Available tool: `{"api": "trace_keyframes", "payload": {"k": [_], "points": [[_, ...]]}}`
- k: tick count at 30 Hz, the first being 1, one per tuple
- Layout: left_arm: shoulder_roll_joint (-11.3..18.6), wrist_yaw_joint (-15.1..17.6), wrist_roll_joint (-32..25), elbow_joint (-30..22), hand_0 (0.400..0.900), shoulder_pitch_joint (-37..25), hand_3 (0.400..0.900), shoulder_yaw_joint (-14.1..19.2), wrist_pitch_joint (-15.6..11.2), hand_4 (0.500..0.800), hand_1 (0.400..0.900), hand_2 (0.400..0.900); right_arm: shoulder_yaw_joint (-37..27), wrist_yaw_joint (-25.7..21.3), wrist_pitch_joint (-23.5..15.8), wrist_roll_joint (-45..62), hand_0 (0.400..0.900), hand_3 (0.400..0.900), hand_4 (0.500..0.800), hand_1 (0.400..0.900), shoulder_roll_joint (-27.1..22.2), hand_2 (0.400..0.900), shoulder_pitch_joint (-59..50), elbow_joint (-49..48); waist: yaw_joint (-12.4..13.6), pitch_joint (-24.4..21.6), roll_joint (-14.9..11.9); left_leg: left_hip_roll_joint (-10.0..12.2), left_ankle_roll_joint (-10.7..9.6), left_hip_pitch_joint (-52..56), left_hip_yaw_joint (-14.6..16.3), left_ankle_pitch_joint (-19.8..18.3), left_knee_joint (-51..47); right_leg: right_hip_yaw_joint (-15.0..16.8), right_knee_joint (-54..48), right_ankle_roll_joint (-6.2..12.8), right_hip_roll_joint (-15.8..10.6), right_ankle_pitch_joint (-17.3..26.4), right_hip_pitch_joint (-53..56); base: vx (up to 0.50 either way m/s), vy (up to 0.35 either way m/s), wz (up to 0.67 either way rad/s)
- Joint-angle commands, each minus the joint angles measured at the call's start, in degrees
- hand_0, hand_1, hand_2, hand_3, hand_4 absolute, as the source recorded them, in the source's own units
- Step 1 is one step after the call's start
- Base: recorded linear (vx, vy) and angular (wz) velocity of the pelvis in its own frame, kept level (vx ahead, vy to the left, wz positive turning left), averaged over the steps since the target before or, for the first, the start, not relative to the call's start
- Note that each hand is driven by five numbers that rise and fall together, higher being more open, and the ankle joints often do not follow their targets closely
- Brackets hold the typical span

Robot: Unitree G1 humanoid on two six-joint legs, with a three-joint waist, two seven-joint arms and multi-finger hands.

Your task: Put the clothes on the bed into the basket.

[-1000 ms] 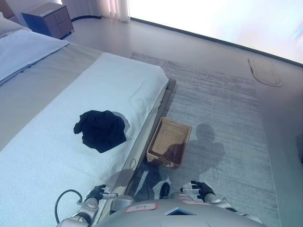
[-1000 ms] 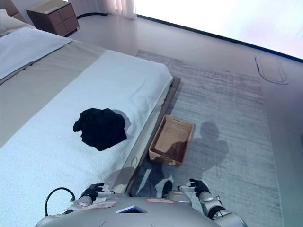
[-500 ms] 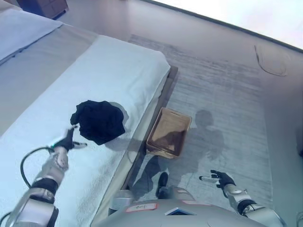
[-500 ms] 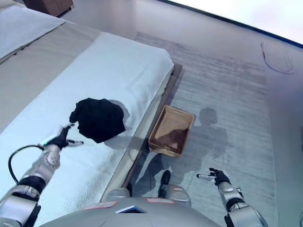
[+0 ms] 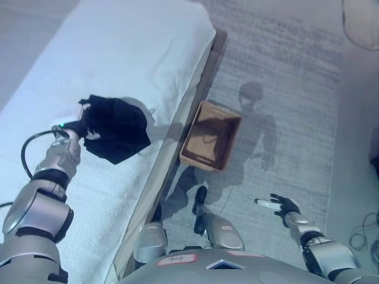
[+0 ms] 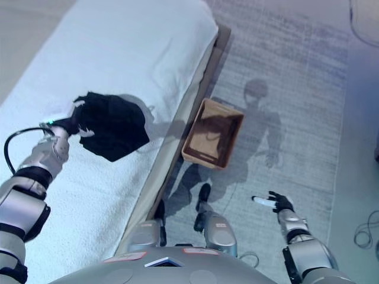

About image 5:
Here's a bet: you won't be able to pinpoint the wooden bed frame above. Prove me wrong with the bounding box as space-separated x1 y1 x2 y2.
113 28 228 279

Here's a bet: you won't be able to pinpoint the brown wicker basket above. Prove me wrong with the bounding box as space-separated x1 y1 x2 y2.
179 100 242 172

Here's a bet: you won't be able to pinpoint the black floor cables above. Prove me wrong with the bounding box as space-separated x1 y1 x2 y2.
348 205 379 253

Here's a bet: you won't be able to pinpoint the black right robot foot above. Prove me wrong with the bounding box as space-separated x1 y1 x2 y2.
191 185 208 215

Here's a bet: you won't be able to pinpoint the silver robot leg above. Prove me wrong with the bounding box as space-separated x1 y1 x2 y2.
194 204 246 251
133 221 168 270

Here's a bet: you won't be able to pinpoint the white bed mattress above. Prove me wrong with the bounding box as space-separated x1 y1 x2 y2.
0 0 217 284

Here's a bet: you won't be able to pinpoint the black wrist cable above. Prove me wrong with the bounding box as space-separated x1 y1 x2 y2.
20 129 60 179

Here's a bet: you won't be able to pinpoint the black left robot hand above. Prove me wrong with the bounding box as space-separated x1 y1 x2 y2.
52 107 88 142

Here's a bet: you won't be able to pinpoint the silver robot torso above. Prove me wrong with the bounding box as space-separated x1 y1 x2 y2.
115 247 326 284

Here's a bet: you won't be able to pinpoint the black robot foot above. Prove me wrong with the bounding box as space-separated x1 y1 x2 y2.
191 185 208 215
151 203 163 223

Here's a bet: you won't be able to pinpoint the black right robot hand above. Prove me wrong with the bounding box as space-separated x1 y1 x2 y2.
254 193 301 216

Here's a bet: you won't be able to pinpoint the black garment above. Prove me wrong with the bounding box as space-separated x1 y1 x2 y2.
78 93 152 166

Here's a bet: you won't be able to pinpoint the grey woven rug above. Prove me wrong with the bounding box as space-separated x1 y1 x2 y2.
159 0 346 253

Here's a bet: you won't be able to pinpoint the black left robot foot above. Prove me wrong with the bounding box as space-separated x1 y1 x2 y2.
151 203 163 223

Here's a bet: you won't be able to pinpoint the silver left robot leg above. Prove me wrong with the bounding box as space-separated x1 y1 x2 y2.
133 221 168 270

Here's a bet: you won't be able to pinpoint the silver right robot leg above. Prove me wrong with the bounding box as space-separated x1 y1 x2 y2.
194 204 246 251

